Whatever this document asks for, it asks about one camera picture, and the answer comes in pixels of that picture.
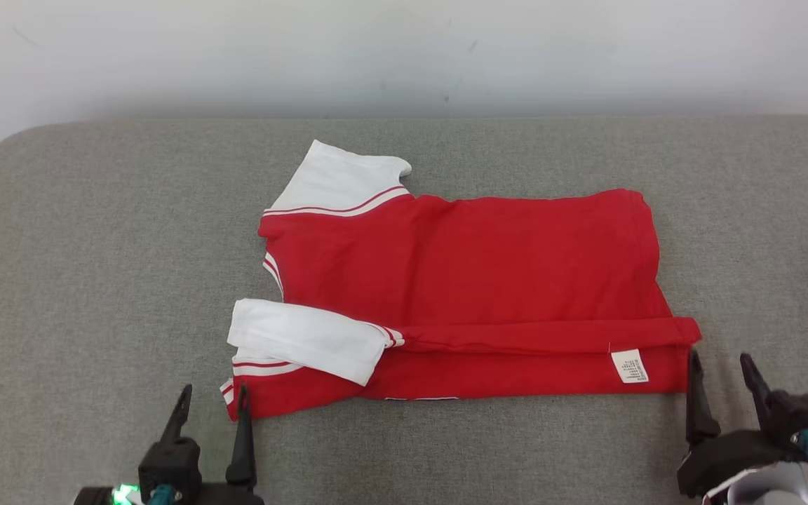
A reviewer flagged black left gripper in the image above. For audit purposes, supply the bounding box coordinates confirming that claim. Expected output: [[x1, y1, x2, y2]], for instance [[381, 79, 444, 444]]
[[73, 384, 265, 505]]

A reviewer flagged red shirt with white sleeves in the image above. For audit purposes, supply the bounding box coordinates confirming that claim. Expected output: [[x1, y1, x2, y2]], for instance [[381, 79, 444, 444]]
[[220, 139, 702, 422]]

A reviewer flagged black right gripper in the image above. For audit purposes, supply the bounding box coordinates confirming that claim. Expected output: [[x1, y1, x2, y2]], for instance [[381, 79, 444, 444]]
[[677, 349, 808, 505]]

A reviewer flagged grey fabric sofa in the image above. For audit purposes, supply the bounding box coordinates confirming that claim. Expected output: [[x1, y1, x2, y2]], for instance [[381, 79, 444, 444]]
[[0, 114, 808, 505]]

